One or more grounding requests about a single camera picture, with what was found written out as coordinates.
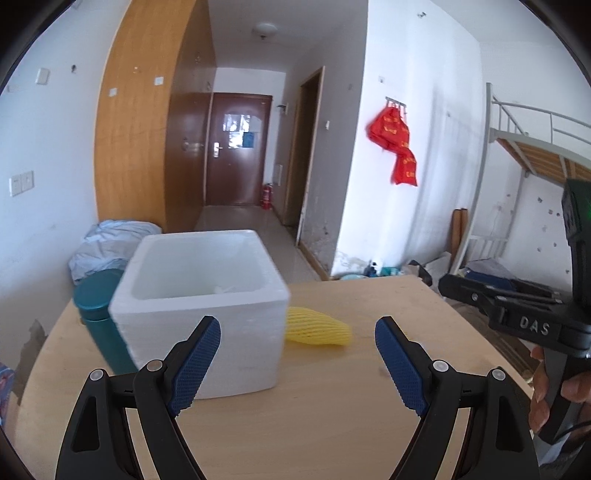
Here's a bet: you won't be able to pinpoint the white door notice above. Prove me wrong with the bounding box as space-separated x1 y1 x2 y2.
223 113 250 148

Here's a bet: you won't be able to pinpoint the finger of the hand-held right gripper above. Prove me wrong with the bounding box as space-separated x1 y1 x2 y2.
438 273 566 325

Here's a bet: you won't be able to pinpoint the white foam box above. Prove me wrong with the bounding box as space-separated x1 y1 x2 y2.
109 229 291 400

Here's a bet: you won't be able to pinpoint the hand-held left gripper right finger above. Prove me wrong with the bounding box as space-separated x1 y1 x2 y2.
374 316 542 480

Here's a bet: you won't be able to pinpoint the wooden doorway frame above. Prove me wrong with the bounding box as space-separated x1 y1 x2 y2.
284 66 325 227

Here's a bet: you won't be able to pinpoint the red cloth bag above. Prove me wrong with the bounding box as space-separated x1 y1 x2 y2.
392 148 419 186
367 105 411 153

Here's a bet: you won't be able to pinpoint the wooden planks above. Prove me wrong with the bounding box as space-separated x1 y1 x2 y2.
450 209 468 259

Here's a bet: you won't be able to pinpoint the light blue bedding bundle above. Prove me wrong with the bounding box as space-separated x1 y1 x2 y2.
69 220 162 284

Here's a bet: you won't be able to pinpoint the teal cylindrical bottle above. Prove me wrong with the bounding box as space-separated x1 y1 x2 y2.
73 268 139 377

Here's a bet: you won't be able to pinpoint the person's right hand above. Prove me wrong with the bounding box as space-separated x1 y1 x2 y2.
529 345 591 432

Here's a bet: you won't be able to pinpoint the dark brown door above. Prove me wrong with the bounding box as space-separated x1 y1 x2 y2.
205 92 273 207

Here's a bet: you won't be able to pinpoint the yellow foam net sleeve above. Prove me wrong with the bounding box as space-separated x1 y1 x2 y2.
285 307 352 348

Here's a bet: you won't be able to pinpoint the white double wall socket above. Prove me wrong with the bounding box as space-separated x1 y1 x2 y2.
9 171 35 197

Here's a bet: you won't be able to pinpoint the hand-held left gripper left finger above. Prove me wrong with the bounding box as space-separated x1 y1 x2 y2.
54 315 222 480

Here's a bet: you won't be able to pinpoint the grey metal bunk bed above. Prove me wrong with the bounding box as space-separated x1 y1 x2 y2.
450 83 591 282

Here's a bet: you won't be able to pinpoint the black cable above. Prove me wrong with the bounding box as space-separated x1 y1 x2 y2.
551 419 591 445

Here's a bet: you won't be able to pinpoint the dark patterned cloth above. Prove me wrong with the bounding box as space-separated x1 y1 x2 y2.
0 362 17 416

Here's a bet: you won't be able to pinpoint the wooden wardrobe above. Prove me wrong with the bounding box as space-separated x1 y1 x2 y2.
93 0 217 234

